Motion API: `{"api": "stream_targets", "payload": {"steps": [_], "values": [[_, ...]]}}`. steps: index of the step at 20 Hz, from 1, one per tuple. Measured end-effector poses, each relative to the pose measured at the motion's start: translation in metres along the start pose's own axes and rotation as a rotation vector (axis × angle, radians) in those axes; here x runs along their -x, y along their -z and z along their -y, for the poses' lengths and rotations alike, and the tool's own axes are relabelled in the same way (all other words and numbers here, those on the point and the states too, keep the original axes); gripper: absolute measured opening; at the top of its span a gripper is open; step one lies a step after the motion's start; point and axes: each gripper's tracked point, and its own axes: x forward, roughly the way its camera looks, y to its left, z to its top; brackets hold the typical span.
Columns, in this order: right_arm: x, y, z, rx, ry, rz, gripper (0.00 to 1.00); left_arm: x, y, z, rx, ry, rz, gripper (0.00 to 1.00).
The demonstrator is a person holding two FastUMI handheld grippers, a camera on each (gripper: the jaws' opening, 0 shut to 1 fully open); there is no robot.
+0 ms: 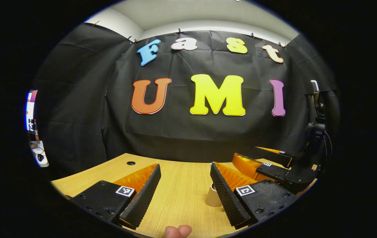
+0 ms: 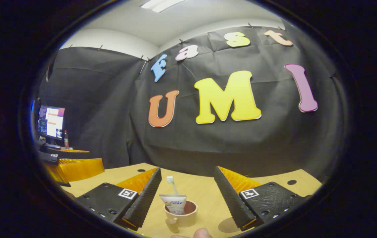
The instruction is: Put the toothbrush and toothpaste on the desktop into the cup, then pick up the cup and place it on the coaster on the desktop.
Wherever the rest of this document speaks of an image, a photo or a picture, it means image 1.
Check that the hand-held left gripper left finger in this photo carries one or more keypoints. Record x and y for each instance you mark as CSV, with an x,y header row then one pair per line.
x,y
142,198

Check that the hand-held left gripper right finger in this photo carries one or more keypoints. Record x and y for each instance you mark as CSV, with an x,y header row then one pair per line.
x,y
228,198

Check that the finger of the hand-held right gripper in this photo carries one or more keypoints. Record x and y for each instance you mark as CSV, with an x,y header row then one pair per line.
x,y
281,155
271,173

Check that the bright monitor screen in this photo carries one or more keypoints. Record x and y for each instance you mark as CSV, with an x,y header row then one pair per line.
x,y
31,109

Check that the beige cup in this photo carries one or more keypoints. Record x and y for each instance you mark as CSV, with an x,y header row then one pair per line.
x,y
213,198

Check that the black backdrop cloth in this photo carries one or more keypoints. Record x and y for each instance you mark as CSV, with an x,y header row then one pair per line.
x,y
82,115

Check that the wooden desktop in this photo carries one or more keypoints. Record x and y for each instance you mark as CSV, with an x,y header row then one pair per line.
x,y
181,198

